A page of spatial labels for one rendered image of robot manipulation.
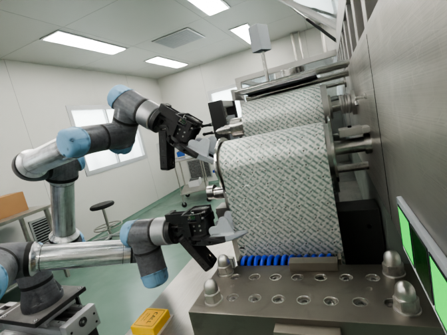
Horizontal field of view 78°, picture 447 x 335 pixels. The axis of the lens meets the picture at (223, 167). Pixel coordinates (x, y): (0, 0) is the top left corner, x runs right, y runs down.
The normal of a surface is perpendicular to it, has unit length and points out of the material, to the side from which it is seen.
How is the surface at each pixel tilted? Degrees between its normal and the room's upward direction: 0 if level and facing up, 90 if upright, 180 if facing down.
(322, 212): 90
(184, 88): 90
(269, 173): 90
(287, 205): 90
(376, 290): 0
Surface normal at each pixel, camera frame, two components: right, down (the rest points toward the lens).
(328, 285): -0.22, -0.97
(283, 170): -0.35, 0.22
